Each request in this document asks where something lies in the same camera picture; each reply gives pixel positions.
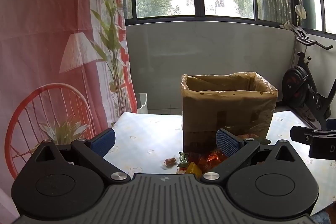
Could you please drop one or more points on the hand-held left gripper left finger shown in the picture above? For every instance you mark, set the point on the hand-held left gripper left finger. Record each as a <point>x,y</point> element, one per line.
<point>103,140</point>

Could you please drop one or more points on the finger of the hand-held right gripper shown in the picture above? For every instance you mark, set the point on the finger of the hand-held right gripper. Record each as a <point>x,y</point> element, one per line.
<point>304,134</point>

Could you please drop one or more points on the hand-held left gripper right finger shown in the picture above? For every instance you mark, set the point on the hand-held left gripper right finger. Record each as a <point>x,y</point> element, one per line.
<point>227,144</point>

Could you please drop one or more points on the orange snack wrapper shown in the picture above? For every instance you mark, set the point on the orange snack wrapper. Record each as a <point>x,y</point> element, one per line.
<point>214,157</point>

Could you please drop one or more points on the brown cardboard box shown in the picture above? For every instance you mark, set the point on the brown cardboard box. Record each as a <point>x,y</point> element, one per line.
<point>199,138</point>

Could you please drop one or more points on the yellow orange snack packet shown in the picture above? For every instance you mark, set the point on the yellow orange snack packet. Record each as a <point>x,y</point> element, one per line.
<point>193,169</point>

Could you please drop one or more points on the small green snack packet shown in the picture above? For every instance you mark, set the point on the small green snack packet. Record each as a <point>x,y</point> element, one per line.
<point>183,159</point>

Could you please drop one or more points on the black exercise bike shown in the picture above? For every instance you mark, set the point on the black exercise bike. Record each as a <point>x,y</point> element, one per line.
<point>296,82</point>

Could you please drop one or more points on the white plastic bin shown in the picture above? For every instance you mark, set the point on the white plastic bin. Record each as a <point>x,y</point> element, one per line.
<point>142,103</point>

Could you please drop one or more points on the clear wrapped brown candy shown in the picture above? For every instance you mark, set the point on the clear wrapped brown candy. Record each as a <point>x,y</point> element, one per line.
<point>170,161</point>

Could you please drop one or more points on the beige rag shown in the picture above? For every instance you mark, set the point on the beige rag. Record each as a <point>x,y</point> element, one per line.
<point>288,25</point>

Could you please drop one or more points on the white plastic bag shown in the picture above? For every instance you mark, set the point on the white plastic bag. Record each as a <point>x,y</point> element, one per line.
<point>300,12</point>

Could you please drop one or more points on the red printed curtain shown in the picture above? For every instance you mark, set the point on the red printed curtain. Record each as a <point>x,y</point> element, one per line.
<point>39,16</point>

